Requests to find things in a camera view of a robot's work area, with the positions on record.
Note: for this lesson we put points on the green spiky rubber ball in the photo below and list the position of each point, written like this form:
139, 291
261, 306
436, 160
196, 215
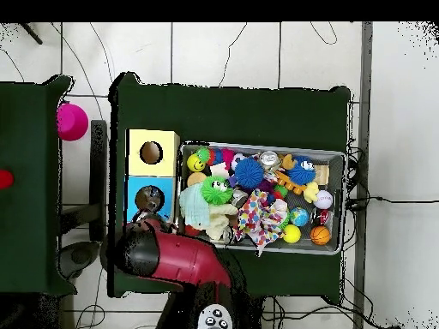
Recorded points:
214, 193

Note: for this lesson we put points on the colourful polka-dot cloth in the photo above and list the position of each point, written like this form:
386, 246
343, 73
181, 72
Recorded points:
257, 216

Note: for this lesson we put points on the blue spiky rubber ball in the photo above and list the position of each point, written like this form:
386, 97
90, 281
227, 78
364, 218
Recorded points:
248, 173

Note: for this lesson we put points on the silver-top drink can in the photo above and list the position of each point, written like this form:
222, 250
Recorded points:
269, 159

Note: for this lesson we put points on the white baseball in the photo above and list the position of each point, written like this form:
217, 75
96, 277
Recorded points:
323, 199

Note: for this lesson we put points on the cream knit cloth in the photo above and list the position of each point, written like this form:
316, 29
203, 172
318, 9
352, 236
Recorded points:
217, 221

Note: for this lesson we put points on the dark green table cloth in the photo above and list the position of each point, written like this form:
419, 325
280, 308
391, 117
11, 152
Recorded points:
223, 113
34, 102

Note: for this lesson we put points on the red ball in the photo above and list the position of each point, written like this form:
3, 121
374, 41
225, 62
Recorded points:
191, 231

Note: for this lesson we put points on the yellow smiley ball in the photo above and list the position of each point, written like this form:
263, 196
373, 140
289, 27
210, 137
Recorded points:
196, 163

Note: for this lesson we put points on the red round object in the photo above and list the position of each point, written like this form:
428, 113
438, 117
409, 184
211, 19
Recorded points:
5, 180

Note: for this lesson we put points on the black upright panel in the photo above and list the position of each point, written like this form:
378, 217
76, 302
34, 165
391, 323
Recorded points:
98, 171

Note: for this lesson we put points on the crushed clear plastic bottle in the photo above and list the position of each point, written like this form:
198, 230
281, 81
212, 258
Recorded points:
149, 198

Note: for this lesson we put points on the pink plastic bowl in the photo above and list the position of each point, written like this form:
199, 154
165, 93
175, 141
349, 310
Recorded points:
72, 121

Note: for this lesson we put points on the rainbow spiky caterpillar toy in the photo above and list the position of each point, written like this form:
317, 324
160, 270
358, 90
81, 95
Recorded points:
226, 156

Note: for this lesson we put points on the round orange sponge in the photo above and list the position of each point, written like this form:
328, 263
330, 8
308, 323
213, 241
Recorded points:
196, 179

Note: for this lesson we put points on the mint green cloth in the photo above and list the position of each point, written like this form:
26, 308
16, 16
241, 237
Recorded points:
193, 205

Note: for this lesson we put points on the shallow silver mesh bin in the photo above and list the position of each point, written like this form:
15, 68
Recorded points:
329, 157

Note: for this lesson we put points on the wooden three-hole box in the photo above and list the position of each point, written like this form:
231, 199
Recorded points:
164, 164

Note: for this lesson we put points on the dark slanted rod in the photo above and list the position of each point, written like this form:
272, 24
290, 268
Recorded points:
34, 36

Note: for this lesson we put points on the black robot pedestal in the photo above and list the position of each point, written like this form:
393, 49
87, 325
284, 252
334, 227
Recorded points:
253, 315

